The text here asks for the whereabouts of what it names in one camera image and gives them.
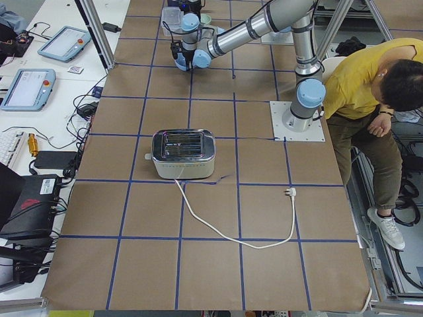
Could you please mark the teach pendant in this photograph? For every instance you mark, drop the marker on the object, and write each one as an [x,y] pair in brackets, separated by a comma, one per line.
[65,44]
[29,90]

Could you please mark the orange tool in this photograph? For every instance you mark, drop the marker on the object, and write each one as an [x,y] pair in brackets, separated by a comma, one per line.
[32,145]

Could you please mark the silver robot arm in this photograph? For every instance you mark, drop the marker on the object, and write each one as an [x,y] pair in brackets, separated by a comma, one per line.
[201,43]

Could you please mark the lower teach pendant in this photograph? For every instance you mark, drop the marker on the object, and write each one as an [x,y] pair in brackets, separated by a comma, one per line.
[29,90]

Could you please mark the blue bowl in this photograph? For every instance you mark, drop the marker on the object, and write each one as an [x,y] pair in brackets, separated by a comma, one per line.
[181,62]

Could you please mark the white keyboard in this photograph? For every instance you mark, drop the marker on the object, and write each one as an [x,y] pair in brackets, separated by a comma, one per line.
[13,143]

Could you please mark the person in yellow shirt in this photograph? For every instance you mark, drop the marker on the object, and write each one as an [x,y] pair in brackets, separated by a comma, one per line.
[363,93]

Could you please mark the aluminium frame beam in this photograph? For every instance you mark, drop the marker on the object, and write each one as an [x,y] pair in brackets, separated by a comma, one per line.
[92,21]

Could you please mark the black power brick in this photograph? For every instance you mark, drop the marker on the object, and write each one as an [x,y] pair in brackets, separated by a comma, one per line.
[54,159]

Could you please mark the cream and chrome toaster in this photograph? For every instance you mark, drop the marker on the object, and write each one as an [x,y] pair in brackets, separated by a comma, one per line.
[183,154]

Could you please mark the black computer box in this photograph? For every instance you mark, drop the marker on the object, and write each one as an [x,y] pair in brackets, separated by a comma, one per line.
[27,205]

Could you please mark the upper teach pendant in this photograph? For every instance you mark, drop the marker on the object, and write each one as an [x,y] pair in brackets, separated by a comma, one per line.
[65,44]

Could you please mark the green bowl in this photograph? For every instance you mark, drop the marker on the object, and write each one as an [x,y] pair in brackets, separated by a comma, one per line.
[205,19]

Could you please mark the clear plastic food container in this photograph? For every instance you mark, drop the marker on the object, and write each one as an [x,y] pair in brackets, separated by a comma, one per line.
[171,19]

